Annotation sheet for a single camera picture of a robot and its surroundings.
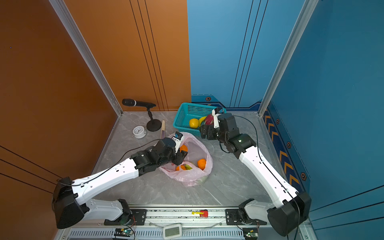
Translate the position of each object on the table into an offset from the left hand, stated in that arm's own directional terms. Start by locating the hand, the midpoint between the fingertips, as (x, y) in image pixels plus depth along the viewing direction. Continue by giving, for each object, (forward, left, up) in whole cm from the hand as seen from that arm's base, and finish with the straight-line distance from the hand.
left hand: (184, 149), depth 77 cm
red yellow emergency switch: (-26, -10, -18) cm, 33 cm away
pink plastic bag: (+6, -8, -19) cm, 22 cm away
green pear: (-4, -2, -12) cm, 13 cm away
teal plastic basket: (+44, 0, -15) cm, 46 cm away
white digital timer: (-33, +4, -17) cm, 38 cm away
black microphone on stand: (+31, +27, -18) cm, 45 cm away
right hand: (+8, -11, +9) cm, 16 cm away
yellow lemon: (+30, -4, -13) cm, 32 cm away
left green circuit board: (-34, +29, -20) cm, 49 cm away
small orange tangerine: (-4, +2, -13) cm, 14 cm away
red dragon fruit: (+31, -15, -11) cm, 37 cm away
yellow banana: (+32, -7, -14) cm, 35 cm away
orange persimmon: (-2, -9, -12) cm, 16 cm away
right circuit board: (-33, -33, -21) cm, 51 cm away
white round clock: (+23, +34, -15) cm, 44 cm away
